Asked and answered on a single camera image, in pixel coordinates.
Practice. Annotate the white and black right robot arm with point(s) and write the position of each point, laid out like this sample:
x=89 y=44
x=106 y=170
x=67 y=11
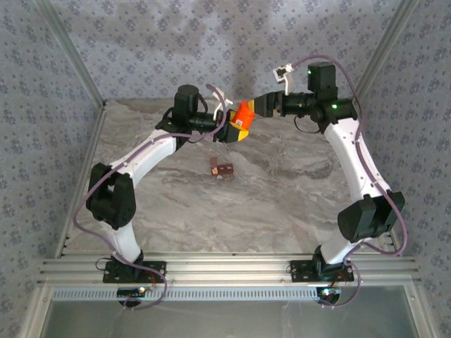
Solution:
x=352 y=155

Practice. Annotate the small controller board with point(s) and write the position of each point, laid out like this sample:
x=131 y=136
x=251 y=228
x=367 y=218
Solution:
x=132 y=291
x=329 y=292

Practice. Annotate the brown pill organizer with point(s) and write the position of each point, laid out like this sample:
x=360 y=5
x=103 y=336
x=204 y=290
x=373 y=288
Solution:
x=223 y=170

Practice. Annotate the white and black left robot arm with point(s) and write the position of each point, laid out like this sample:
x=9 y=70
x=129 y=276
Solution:
x=148 y=151

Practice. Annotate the aluminium corner post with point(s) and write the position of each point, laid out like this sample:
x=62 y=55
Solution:
x=381 y=53
x=73 y=53

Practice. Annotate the aluminium side rail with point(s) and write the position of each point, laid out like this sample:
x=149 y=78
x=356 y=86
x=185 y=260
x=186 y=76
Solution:
x=366 y=141
x=93 y=141

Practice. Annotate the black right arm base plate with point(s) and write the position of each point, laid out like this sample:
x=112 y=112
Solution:
x=299 y=271

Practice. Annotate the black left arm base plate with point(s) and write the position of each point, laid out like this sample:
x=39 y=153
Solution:
x=155 y=271

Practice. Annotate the aluminium bottom frame bar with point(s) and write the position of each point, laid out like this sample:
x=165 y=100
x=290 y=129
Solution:
x=35 y=313
x=423 y=313

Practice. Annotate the floral patterned backdrop cloth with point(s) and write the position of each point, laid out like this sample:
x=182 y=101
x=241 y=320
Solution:
x=225 y=42

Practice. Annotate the aluminium mounting rail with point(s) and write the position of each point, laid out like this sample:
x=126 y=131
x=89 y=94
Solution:
x=225 y=271

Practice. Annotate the grey metal sheet panel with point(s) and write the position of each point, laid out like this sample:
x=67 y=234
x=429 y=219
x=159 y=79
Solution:
x=225 y=320

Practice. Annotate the orange pill bottle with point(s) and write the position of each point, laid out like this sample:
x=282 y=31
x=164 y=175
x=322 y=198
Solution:
x=244 y=118

